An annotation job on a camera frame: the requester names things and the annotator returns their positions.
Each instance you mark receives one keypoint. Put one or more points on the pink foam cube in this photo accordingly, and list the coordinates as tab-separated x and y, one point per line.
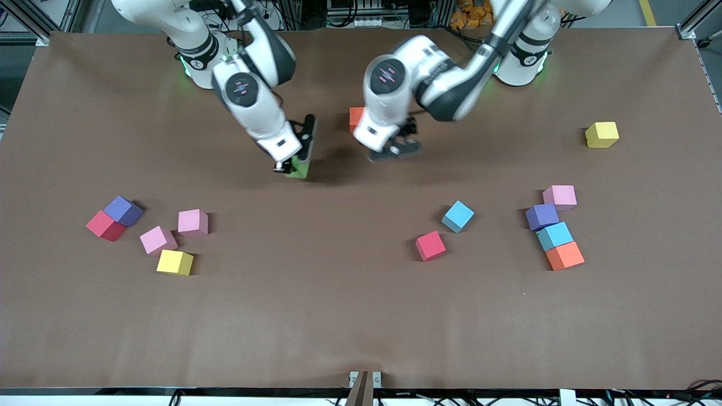
193	223
158	240
560	197

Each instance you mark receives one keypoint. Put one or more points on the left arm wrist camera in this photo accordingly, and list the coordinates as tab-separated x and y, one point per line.
395	151

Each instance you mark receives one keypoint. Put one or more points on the light blue foam cube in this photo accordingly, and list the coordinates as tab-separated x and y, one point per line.
457	216
554	235

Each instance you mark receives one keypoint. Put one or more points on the brown table cover sheet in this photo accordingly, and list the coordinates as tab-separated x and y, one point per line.
338	310

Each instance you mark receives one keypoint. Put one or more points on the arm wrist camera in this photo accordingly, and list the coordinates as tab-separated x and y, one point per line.
395	151
307	135

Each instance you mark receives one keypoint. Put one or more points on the white table edge block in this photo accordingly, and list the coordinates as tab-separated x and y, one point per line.
567	397

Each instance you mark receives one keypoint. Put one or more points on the metal table edge bracket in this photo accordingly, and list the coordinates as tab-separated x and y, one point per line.
365	386

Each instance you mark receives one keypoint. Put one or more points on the green foam cube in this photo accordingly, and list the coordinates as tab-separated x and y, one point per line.
299	170

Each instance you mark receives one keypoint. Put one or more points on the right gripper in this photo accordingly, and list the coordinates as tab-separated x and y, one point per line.
284	165

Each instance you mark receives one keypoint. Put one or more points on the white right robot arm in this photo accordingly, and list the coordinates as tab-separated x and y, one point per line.
169	17

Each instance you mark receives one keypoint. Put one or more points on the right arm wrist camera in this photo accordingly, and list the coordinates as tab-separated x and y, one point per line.
307	135

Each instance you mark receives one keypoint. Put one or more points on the red foam cube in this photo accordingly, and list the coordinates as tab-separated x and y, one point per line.
104	226
430	246

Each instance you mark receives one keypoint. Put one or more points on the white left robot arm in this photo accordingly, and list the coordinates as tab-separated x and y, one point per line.
524	34

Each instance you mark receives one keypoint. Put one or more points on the yellow foam cube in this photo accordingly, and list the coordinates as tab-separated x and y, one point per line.
175	263
602	135

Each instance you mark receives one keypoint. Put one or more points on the orange snack bags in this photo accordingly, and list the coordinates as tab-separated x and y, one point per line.
468	14

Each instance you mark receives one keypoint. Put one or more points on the purple foam cube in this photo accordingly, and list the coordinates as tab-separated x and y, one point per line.
542	216
123	210

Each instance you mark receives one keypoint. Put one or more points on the orange foam cube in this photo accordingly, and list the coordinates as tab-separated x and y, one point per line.
355	119
564	256

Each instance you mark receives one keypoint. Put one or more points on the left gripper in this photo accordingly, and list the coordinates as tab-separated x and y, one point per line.
407	129

